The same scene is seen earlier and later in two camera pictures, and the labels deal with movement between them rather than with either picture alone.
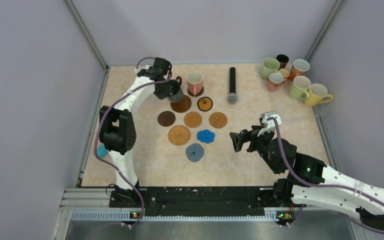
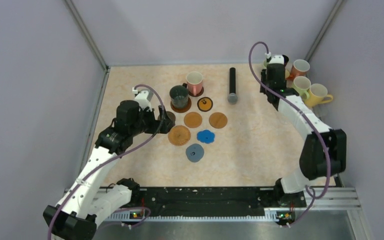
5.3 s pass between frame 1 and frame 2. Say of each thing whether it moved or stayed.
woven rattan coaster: stayed
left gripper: moved
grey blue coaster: stayed
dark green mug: moved
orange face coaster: stayed
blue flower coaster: stayed
